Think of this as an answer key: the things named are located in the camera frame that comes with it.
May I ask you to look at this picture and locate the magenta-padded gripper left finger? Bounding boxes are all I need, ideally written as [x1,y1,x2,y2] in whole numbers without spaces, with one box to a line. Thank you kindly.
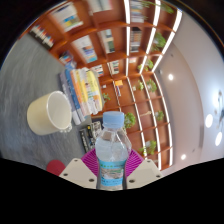
[59,148,101,190]

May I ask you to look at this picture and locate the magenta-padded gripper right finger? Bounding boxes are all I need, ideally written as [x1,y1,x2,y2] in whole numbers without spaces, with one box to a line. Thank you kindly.
[125,149,164,190]

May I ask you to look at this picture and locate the clear water bottle blue cap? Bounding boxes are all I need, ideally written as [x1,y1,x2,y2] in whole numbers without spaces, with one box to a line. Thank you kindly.
[94,111,133,191]

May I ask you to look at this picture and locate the flat round red coaster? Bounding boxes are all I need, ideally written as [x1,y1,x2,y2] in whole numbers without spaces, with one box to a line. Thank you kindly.
[45,159,67,177]

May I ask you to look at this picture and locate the stack of dark books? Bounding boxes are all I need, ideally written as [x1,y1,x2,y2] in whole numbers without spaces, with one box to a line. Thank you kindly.
[78,120,103,154]

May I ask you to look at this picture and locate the white ceramic mug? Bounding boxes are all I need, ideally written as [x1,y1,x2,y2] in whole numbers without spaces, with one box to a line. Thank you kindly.
[26,90,74,136]

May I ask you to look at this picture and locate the stack of colourful books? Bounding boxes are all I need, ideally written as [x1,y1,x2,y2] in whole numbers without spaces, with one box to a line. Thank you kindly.
[59,67,104,126]

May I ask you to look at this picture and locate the ceiling lights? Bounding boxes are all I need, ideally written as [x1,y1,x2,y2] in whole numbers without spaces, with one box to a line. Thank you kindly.
[168,73,224,161]

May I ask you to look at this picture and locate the orange wooden shelf unit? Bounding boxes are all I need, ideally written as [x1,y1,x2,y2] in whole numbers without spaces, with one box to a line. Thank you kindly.
[19,0,184,171]

